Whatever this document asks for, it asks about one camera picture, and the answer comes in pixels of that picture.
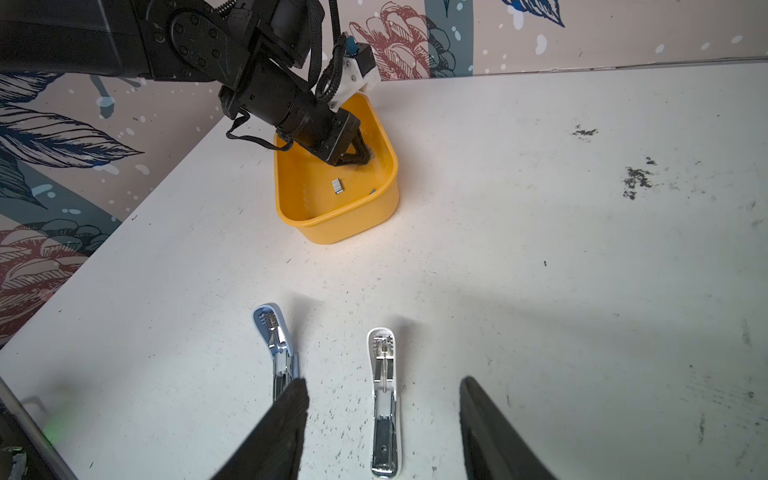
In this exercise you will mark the white mini stapler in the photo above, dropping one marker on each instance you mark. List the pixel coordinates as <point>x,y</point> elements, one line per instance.
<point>385,457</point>

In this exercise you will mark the staple strip in tray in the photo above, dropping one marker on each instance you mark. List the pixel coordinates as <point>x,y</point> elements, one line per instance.
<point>337,186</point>

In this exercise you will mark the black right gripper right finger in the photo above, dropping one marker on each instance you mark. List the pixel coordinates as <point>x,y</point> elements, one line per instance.
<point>492,448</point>

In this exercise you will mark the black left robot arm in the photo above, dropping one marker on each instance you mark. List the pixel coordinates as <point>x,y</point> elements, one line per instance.
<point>264,54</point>

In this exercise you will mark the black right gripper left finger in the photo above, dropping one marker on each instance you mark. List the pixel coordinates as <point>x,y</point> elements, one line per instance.
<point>274,447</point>

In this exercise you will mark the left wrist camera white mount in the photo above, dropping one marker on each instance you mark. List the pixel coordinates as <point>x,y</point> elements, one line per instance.
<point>359,72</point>

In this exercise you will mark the light blue stapler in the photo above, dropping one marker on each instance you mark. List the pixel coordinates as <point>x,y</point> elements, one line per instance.
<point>272,326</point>

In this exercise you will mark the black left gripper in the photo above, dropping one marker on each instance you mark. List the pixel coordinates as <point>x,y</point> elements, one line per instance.
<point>339,142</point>

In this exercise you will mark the yellow plastic tray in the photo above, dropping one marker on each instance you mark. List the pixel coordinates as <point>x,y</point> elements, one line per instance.
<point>328,204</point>

